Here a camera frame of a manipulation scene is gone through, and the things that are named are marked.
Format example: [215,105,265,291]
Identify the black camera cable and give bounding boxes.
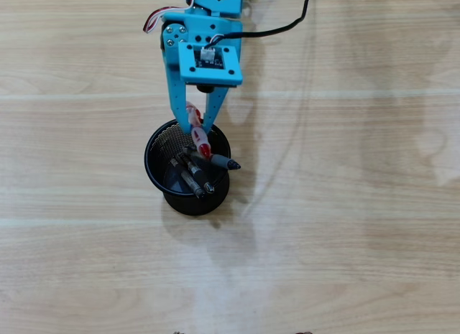
[215,0,313,40]

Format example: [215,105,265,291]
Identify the black grip chrome tip pen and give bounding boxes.
[182,147,216,195]

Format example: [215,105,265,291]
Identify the black mesh pen holder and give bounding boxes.
[144,118,231,216]

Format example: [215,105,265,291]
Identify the grey grip retractable pen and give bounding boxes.
[186,149,242,172]

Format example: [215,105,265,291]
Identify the red white servo wires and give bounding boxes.
[142,0,197,35]

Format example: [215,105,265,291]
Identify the red retractable pen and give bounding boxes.
[185,101,212,159]

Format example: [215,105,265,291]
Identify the clear pen with black cap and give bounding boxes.
[170,157,206,200]

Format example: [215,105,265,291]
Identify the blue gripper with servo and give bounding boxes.
[160,14,242,135]

